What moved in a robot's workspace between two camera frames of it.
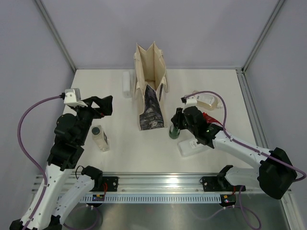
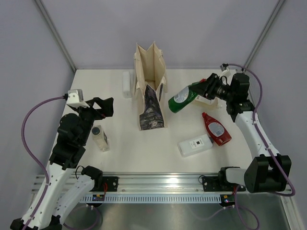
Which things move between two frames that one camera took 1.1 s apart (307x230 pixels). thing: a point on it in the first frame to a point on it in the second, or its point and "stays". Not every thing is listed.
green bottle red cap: [174, 132] to [183, 98]
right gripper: [177, 120] to [207, 87]
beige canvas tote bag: [150, 84] stays
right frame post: [277, 10] stays
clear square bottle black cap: [100, 138] stays
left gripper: [104, 104] stays
